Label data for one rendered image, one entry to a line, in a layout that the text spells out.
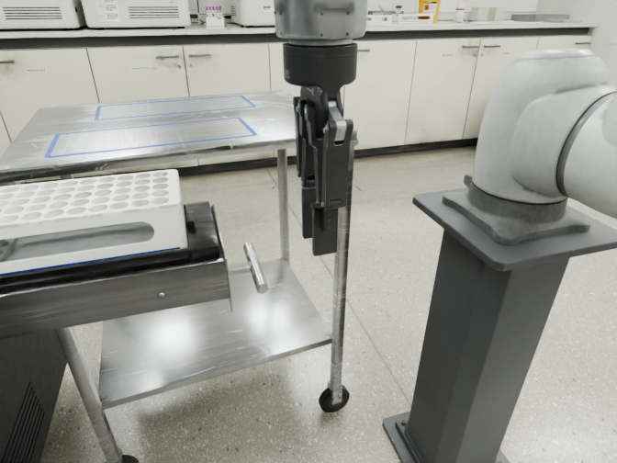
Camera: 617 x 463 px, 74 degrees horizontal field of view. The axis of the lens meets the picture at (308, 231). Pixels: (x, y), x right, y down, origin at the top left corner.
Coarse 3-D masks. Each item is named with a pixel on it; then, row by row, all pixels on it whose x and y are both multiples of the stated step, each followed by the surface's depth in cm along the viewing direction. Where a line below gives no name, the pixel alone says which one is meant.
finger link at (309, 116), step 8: (312, 104) 42; (312, 112) 42; (312, 120) 42; (312, 128) 43; (312, 136) 43; (312, 144) 43; (320, 144) 43; (320, 152) 44; (320, 160) 44; (320, 168) 44; (320, 176) 44; (320, 184) 45; (320, 192) 45; (320, 200) 45; (312, 208) 45
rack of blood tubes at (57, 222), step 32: (0, 192) 42; (32, 192) 42; (64, 192) 43; (96, 192) 42; (128, 192) 42; (160, 192) 42; (0, 224) 36; (32, 224) 36; (64, 224) 37; (96, 224) 38; (128, 224) 48; (160, 224) 40; (0, 256) 41; (32, 256) 42; (64, 256) 38; (96, 256) 39
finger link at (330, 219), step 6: (330, 204) 44; (336, 204) 44; (324, 210) 46; (330, 210) 46; (324, 216) 46; (330, 216) 46; (324, 222) 47; (330, 222) 47; (324, 228) 47; (330, 228) 47
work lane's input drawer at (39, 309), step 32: (192, 224) 45; (128, 256) 40; (160, 256) 40; (192, 256) 41; (224, 256) 42; (256, 256) 52; (0, 288) 37; (32, 288) 37; (64, 288) 38; (96, 288) 39; (128, 288) 40; (160, 288) 41; (192, 288) 42; (224, 288) 43; (256, 288) 47; (0, 320) 38; (32, 320) 38; (64, 320) 39; (96, 320) 40
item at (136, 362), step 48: (192, 96) 106; (240, 96) 106; (288, 96) 106; (48, 144) 70; (96, 144) 70; (144, 144) 70; (192, 144) 70; (240, 144) 71; (288, 144) 75; (288, 240) 136; (240, 288) 124; (288, 288) 124; (336, 288) 96; (144, 336) 106; (192, 336) 106; (240, 336) 106; (288, 336) 106; (336, 336) 103; (144, 384) 93; (336, 384) 112; (96, 432) 89
